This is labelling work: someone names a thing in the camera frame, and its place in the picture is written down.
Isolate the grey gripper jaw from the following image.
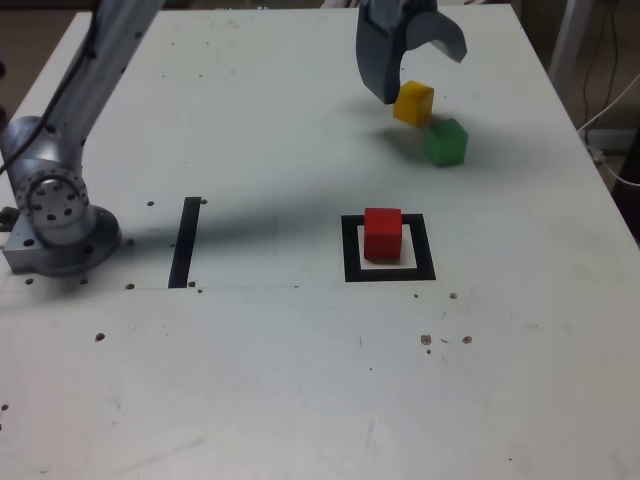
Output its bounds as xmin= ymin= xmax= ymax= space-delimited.
xmin=403 ymin=8 xmax=469 ymax=65
xmin=355 ymin=0 xmax=409 ymax=105

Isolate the yellow cube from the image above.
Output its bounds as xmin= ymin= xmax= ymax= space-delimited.
xmin=392 ymin=79 xmax=435 ymax=127

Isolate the green cube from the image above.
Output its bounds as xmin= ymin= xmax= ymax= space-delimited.
xmin=423 ymin=118 xmax=469 ymax=168

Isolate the red cube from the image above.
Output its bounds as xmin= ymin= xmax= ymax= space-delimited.
xmin=363 ymin=207 xmax=404 ymax=263

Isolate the black tape square outline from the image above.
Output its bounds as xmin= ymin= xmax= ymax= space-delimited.
xmin=340 ymin=213 xmax=437 ymax=283

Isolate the white furniture leg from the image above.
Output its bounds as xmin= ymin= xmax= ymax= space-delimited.
xmin=547 ymin=0 xmax=594 ymax=86

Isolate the black tape strip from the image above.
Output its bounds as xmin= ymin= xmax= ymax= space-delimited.
xmin=167 ymin=196 xmax=202 ymax=290

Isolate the white cable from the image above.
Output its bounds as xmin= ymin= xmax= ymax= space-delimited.
xmin=577 ymin=74 xmax=640 ymax=187

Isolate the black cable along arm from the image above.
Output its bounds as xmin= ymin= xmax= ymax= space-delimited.
xmin=0 ymin=0 xmax=104 ymax=174

